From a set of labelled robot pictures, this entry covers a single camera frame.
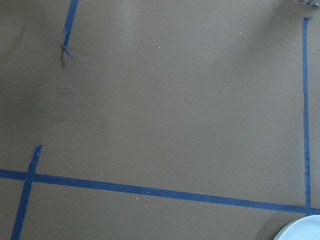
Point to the light blue plate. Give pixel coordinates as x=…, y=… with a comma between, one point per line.
x=306, y=228

